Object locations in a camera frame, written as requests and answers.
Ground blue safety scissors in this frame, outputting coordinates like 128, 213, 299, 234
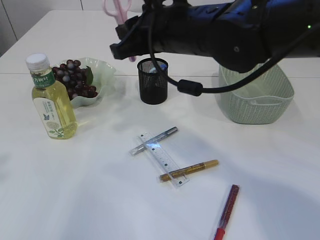
148, 63, 168, 75

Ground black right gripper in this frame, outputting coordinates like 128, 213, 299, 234
110, 0, 271, 73

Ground dark purple grape bunch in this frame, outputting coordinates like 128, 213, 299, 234
52, 59, 98, 100

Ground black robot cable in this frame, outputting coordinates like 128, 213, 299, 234
143, 0, 320, 97

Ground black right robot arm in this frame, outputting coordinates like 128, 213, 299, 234
110, 0, 320, 73

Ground clear plastic ruler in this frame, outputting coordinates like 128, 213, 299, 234
138, 132, 189, 188

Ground gold glitter marker pen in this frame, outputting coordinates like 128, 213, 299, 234
159, 159, 219, 182

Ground green plastic woven basket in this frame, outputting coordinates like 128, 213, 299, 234
216, 64, 295, 125

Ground green wavy glass plate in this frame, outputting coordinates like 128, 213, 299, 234
52, 57, 116, 109

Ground black mesh pen holder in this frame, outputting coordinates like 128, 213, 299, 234
137, 58, 168, 105

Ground pink safety scissors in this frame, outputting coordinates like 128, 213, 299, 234
103, 0, 137, 63

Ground yellow tea bottle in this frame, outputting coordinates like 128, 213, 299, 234
25, 53, 78, 140

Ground silver glitter marker pen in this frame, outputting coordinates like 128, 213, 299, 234
129, 126, 178, 156

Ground red glitter marker pen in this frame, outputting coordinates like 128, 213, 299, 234
213, 184, 240, 240

